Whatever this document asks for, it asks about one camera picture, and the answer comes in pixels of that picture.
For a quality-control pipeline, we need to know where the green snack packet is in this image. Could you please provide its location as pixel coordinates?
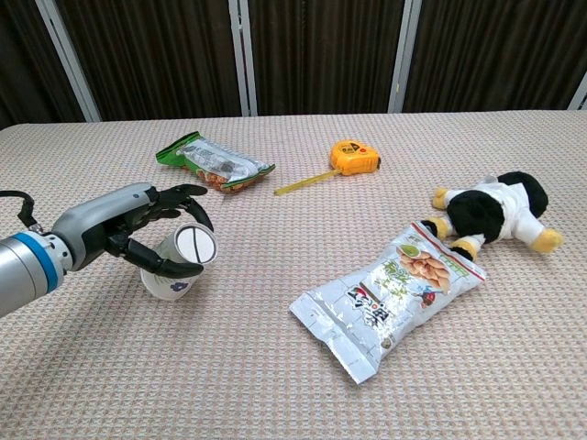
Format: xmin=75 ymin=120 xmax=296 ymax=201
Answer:
xmin=155 ymin=131 xmax=277 ymax=195

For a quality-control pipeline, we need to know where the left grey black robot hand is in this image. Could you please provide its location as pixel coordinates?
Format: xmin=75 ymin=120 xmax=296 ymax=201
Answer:
xmin=50 ymin=182 xmax=215 ymax=279

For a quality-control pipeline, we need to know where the checkered woven tablecloth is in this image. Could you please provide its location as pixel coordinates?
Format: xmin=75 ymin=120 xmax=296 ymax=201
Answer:
xmin=0 ymin=108 xmax=587 ymax=440

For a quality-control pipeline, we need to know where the silver white snack bag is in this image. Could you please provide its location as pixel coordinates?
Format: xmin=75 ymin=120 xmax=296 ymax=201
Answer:
xmin=289 ymin=221 xmax=487 ymax=385

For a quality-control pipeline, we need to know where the black white plush toy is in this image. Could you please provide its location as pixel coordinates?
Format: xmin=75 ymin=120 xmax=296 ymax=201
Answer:
xmin=420 ymin=170 xmax=565 ymax=263

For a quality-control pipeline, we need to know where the white paper cup green print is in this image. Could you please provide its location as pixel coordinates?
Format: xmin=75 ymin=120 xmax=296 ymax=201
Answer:
xmin=139 ymin=222 xmax=218 ymax=302

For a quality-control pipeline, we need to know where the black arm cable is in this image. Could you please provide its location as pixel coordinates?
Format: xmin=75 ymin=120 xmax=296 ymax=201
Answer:
xmin=0 ymin=190 xmax=45 ymax=235

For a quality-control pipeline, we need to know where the dark brown curtain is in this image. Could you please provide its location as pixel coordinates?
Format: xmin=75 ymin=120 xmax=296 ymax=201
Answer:
xmin=0 ymin=0 xmax=587 ymax=131

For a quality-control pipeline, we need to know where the yellow tape measure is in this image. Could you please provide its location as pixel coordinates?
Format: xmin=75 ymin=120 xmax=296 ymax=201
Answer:
xmin=273 ymin=140 xmax=382 ymax=196

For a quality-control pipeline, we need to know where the grey metal frame post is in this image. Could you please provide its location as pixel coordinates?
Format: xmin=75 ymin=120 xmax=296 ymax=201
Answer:
xmin=227 ymin=0 xmax=259 ymax=117
xmin=567 ymin=72 xmax=587 ymax=111
xmin=387 ymin=0 xmax=423 ymax=114
xmin=34 ymin=0 xmax=102 ymax=123

